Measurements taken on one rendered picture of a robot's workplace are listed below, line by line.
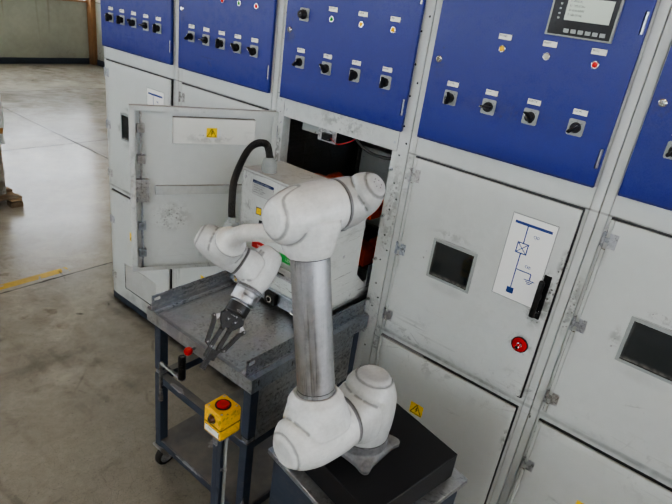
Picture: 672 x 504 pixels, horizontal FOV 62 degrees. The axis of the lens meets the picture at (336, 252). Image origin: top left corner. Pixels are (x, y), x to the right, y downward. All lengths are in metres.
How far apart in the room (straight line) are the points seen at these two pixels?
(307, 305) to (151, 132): 1.33
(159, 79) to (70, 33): 10.86
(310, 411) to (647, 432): 1.11
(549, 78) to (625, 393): 1.01
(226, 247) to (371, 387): 0.61
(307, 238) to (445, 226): 0.89
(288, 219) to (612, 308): 1.11
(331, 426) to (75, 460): 1.71
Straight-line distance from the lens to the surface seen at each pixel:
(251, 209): 2.34
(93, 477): 2.88
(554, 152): 1.87
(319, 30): 2.33
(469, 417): 2.33
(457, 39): 1.99
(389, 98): 2.13
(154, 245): 2.64
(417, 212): 2.12
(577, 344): 2.01
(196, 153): 2.51
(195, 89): 2.92
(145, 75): 3.26
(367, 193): 1.35
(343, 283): 2.27
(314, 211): 1.26
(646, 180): 1.82
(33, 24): 13.64
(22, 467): 3.00
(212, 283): 2.49
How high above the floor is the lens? 2.07
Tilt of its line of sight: 25 degrees down
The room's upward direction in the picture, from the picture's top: 8 degrees clockwise
